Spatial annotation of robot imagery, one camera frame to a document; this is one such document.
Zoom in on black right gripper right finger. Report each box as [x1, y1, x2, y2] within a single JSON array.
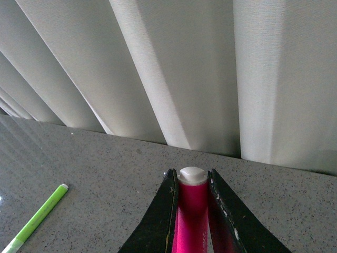
[[207, 169, 290, 252]]

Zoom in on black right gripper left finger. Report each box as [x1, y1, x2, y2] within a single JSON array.
[[119, 169, 179, 253]]

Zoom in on pink pen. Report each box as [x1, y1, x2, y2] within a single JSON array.
[[172, 167, 209, 252]]

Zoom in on green pen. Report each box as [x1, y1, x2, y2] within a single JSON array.
[[2, 183, 69, 253]]

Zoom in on white curtain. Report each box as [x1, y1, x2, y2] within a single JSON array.
[[1, 1, 336, 175]]

